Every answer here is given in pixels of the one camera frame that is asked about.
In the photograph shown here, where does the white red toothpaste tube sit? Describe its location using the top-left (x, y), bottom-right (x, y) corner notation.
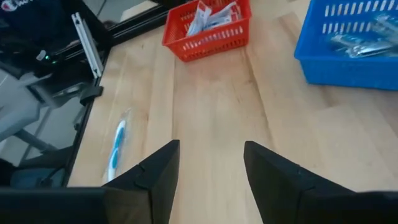
top-left (185, 1), bottom-right (213, 37)

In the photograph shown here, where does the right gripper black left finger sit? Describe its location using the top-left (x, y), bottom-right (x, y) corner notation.
top-left (101, 139), bottom-right (181, 224)

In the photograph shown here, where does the red plastic basket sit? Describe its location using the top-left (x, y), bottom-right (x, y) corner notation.
top-left (162, 0), bottom-right (252, 63)

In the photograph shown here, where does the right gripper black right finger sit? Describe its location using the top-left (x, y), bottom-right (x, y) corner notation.
top-left (243, 140), bottom-right (358, 224)

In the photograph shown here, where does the person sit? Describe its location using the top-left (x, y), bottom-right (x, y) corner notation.
top-left (0, 0), bottom-right (81, 47)

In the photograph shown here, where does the silver metal bracket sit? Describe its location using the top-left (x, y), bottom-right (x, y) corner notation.
top-left (70, 11), bottom-right (104, 79)

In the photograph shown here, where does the blue white wrapped toothbrush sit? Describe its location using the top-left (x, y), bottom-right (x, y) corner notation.
top-left (101, 107), bottom-right (133, 185)

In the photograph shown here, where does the white blue toothpaste tube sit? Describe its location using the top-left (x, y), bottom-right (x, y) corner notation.
top-left (203, 2), bottom-right (243, 31)

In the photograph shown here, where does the blue plastic basket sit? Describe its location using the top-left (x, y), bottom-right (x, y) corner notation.
top-left (293, 0), bottom-right (398, 91)

